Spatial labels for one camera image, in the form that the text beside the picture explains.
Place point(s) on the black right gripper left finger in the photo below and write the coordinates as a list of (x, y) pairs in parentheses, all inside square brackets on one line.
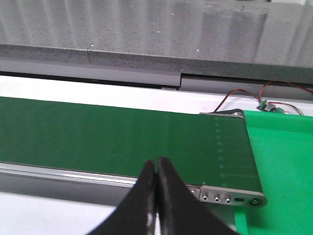
[(136, 214)]

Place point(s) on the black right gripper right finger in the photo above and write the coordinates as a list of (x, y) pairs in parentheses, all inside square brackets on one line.
[(180, 213)]

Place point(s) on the green conveyor belt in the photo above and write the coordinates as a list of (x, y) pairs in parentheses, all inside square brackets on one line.
[(206, 150)]

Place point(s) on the bright green plastic board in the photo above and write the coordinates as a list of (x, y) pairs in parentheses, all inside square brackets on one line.
[(283, 150)]

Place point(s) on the small green circuit board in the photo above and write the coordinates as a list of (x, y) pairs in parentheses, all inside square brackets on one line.
[(265, 106)]

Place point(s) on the grey stone counter slab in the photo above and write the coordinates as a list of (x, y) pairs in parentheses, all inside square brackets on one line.
[(231, 38)]

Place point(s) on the aluminium conveyor frame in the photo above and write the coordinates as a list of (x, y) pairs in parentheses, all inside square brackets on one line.
[(107, 189)]

